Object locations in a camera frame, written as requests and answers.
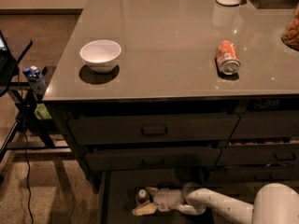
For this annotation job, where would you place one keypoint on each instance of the dark bottom right drawer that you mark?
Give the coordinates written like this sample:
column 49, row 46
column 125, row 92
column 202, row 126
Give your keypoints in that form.
column 253, row 174

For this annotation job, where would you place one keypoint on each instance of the dark top left drawer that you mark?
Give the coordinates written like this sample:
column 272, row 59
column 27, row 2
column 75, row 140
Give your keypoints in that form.
column 152, row 128

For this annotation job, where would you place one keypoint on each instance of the blue bottle on shelf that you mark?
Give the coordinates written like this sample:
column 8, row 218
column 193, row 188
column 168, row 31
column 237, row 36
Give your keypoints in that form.
column 36, row 79

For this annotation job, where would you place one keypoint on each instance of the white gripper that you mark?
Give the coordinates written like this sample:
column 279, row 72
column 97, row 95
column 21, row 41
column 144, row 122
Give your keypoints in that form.
column 163, row 199

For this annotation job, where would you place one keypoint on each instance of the dark top right drawer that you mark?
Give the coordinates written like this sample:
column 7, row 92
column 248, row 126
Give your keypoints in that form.
column 268, row 124

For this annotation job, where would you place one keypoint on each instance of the glass jar of snacks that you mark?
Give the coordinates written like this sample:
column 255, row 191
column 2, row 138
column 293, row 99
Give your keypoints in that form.
column 290, row 36

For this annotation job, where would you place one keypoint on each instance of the dark middle left drawer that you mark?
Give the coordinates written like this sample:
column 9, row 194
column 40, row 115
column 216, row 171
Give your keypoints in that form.
column 150, row 158

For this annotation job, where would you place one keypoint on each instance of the clear plastic water bottle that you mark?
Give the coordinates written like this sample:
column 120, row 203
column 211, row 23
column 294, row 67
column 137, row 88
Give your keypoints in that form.
column 141, row 197

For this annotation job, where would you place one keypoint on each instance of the dark drawer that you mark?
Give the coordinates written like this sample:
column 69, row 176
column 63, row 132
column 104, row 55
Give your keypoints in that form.
column 150, row 158
column 253, row 174
column 152, row 128
column 259, row 154
column 268, row 124

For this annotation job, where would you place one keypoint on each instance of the orange soda can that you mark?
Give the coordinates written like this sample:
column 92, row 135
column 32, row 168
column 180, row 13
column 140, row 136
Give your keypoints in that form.
column 227, row 59

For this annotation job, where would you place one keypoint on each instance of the open bottom left drawer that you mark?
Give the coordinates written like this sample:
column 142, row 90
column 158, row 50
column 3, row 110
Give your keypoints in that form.
column 117, row 197

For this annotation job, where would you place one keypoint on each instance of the dark middle right drawer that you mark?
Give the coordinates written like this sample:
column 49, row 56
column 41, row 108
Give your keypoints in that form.
column 259, row 154

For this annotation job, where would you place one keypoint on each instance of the white ceramic bowl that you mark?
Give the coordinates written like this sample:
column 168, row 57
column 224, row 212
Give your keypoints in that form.
column 101, row 56

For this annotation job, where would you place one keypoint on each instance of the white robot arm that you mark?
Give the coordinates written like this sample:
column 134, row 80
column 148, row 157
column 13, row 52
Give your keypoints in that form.
column 274, row 203

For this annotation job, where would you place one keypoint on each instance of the green packet on shelf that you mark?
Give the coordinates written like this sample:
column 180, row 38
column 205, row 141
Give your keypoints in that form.
column 42, row 112

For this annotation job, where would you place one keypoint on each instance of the black side table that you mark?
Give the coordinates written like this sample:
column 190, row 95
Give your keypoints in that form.
column 20, row 92

